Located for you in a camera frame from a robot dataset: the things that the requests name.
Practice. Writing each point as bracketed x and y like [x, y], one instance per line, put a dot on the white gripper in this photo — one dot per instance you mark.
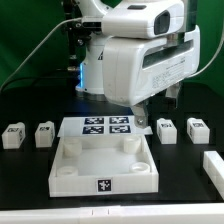
[136, 69]

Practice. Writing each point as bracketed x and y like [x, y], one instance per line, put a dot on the white square tabletop part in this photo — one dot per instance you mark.
[103, 165]

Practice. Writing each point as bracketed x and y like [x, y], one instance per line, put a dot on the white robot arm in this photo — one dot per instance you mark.
[87, 42]

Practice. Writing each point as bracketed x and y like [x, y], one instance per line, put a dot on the white sheet with markers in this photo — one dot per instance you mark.
[100, 125]

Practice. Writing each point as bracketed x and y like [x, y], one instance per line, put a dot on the white obstacle right bar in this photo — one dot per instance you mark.
[213, 164]

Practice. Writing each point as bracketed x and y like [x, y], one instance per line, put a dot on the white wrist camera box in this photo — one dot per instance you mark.
[145, 19]

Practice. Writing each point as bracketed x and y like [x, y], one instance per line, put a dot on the white obstacle front rail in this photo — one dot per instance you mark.
[209, 213]

